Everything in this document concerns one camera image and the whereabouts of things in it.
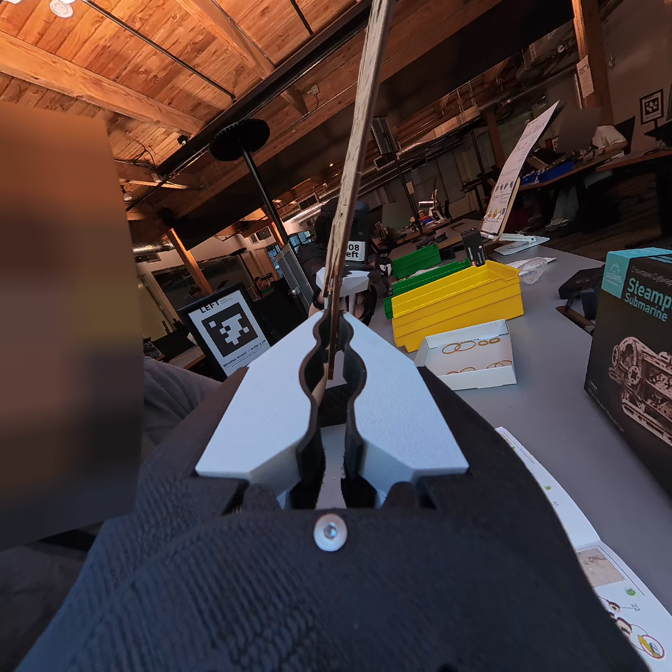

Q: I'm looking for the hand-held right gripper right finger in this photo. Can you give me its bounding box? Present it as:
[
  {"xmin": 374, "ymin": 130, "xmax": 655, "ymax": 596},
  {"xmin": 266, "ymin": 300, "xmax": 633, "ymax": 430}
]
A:
[{"xmin": 338, "ymin": 314, "xmax": 469, "ymax": 509}]

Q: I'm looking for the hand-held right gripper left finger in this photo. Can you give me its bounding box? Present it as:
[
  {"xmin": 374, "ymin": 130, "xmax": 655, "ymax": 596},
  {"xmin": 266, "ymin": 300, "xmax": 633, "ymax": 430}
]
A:
[{"xmin": 196, "ymin": 315, "xmax": 330, "ymax": 509}]

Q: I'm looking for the wooden model parts sheet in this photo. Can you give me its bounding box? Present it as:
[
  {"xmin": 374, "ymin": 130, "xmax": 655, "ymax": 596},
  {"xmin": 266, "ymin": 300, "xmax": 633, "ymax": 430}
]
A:
[{"xmin": 321, "ymin": 0, "xmax": 398, "ymax": 380}]

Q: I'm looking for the black model kit box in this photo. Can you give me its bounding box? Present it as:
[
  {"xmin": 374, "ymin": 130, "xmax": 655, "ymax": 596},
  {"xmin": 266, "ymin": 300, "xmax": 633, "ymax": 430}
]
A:
[{"xmin": 584, "ymin": 247, "xmax": 672, "ymax": 495}]

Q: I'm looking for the grey metal panel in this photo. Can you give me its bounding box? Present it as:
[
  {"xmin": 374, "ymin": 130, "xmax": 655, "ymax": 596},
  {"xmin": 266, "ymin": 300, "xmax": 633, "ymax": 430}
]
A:
[{"xmin": 275, "ymin": 244, "xmax": 312, "ymax": 317}]

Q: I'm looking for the small green plastic bin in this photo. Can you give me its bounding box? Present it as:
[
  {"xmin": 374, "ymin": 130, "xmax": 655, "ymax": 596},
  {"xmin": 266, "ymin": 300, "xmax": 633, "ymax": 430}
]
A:
[{"xmin": 391, "ymin": 243, "xmax": 442, "ymax": 279}]

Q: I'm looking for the long green plastic bin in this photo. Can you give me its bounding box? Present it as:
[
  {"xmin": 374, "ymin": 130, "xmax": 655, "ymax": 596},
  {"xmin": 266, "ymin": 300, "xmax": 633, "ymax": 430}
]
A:
[{"xmin": 383, "ymin": 257, "xmax": 473, "ymax": 320}]

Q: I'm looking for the black textured pad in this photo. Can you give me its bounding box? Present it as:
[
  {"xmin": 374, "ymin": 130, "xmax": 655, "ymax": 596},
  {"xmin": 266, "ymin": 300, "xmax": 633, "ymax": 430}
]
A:
[{"xmin": 317, "ymin": 385, "xmax": 350, "ymax": 427}]

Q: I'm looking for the white cardboard box tray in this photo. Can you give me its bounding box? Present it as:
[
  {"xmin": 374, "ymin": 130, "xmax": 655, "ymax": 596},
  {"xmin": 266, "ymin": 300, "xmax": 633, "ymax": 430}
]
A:
[{"xmin": 415, "ymin": 318, "xmax": 518, "ymax": 392}]

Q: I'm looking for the person's grey shirt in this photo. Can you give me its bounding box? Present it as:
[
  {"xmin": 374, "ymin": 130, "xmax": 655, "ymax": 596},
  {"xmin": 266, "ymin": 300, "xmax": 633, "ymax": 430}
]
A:
[{"xmin": 142, "ymin": 357, "xmax": 222, "ymax": 459}]

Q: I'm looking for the black framed marker sign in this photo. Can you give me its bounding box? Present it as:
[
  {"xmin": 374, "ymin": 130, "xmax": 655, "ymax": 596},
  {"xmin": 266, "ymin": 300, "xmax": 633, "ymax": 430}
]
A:
[{"xmin": 177, "ymin": 283, "xmax": 274, "ymax": 382}]

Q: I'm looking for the yellow plastic bin stack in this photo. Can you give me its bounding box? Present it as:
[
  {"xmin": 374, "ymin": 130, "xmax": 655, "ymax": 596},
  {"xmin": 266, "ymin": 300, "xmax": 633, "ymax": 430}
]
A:
[{"xmin": 391, "ymin": 260, "xmax": 525, "ymax": 354}]

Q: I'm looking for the small black box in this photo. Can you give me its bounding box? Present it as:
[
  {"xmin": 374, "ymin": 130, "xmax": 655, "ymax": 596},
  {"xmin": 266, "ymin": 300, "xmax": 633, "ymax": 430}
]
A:
[{"xmin": 461, "ymin": 229, "xmax": 488, "ymax": 268}]

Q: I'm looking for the black round-base pole stand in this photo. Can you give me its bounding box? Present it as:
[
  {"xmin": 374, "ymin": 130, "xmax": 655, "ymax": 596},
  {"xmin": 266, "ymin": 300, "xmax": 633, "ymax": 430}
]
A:
[{"xmin": 209, "ymin": 118, "xmax": 291, "ymax": 246}]

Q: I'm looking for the white board stand base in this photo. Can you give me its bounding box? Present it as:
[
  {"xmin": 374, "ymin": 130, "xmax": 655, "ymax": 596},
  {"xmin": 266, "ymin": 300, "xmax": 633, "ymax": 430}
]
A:
[{"xmin": 493, "ymin": 234, "xmax": 551, "ymax": 257}]

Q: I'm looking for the instruction sheet on board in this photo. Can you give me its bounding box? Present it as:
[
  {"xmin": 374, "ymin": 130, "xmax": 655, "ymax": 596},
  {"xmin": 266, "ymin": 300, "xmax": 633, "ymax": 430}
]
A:
[{"xmin": 480, "ymin": 100, "xmax": 560, "ymax": 238}]

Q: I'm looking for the clear plastic bag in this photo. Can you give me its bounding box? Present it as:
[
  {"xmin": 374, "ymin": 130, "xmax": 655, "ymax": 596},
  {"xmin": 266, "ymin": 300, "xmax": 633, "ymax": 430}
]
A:
[{"xmin": 506, "ymin": 256, "xmax": 558, "ymax": 285}]

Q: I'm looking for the blue plastic bin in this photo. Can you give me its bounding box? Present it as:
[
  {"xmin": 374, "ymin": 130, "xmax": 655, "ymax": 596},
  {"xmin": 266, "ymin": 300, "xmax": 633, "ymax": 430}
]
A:
[{"xmin": 520, "ymin": 160, "xmax": 576, "ymax": 185}]

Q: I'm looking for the printed instruction booklet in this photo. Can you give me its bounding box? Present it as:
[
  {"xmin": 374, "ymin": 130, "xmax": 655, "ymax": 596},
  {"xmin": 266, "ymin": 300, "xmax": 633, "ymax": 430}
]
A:
[{"xmin": 496, "ymin": 426, "xmax": 672, "ymax": 672}]

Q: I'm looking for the black power adapter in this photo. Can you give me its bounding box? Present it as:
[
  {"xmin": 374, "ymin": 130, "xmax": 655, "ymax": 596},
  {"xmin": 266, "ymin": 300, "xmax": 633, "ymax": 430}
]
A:
[{"xmin": 558, "ymin": 265, "xmax": 606, "ymax": 322}]

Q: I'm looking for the black white marker tag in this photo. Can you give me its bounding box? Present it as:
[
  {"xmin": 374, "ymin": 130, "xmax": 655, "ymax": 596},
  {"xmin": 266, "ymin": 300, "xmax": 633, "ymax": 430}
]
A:
[{"xmin": 639, "ymin": 90, "xmax": 665, "ymax": 126}]

